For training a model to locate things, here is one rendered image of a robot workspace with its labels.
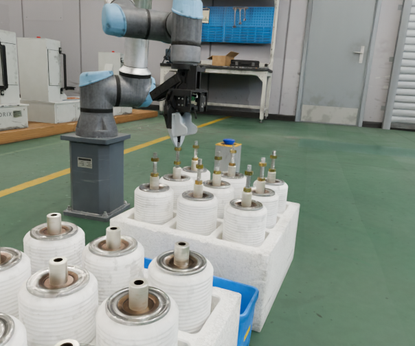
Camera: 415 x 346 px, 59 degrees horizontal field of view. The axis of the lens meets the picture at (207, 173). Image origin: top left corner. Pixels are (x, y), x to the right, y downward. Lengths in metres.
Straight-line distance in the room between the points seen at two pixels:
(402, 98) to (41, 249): 5.79
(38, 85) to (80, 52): 3.72
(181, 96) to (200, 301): 0.56
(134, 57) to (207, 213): 0.73
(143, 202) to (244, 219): 0.25
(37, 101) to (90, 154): 2.32
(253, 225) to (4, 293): 0.47
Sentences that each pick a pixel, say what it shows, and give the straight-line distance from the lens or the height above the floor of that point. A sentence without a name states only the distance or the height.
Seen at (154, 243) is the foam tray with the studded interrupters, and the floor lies 0.15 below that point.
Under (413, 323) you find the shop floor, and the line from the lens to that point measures 1.03.
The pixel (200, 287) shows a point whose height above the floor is 0.23.
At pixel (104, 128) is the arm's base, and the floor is 0.33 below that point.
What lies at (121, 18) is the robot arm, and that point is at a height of 0.65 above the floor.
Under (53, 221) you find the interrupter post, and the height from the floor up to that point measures 0.27.
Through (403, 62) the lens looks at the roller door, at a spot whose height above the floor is 0.95.
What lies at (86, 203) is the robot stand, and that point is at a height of 0.06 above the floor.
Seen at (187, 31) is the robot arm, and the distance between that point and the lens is 0.94.
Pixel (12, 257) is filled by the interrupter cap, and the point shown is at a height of 0.25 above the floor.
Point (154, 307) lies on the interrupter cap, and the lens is 0.46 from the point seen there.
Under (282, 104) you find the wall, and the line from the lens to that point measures 6.07.
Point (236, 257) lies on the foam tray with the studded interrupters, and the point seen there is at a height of 0.16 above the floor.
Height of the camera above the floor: 0.51
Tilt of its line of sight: 14 degrees down
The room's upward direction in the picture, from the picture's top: 3 degrees clockwise
